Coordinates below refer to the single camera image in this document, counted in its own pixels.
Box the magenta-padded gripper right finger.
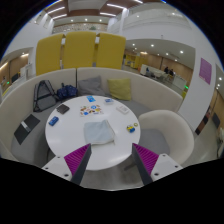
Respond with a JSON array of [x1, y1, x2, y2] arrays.
[[131, 143, 183, 186]]

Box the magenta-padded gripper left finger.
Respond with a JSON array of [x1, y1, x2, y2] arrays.
[[41, 143, 92, 186]]

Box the light blue printed towel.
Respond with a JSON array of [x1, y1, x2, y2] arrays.
[[83, 119, 116, 146]]

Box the yellow blue toy figure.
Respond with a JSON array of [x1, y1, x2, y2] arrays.
[[125, 122, 139, 134]]

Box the white armchair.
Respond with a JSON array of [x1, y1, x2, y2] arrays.
[[137, 109, 195, 166]]

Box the colourful sticker sheet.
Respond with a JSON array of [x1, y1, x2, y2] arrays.
[[79, 104, 105, 117]]

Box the dark brown wallet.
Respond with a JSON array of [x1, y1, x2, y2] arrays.
[[55, 103, 71, 115]]

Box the flat white box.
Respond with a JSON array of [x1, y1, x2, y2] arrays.
[[115, 105, 130, 115]]

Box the dark laptop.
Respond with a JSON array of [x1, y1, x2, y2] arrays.
[[13, 113, 41, 146]]

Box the curved beige sofa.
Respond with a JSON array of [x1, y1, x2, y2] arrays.
[[0, 67, 184, 161]]

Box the dark blue dotted umbrella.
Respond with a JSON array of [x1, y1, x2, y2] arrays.
[[56, 83, 79, 101]]

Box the grey black backpack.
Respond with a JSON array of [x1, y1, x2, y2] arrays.
[[32, 79, 60, 113]]

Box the grey cushion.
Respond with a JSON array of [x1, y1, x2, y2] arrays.
[[77, 75, 107, 98]]

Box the yellow-green cushion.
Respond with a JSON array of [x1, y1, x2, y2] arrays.
[[106, 77, 133, 102]]

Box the ceiling lights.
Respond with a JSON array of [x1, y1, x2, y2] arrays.
[[43, 0, 144, 21]]

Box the purple wall poster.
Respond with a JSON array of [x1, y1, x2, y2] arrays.
[[198, 57, 213, 86]]

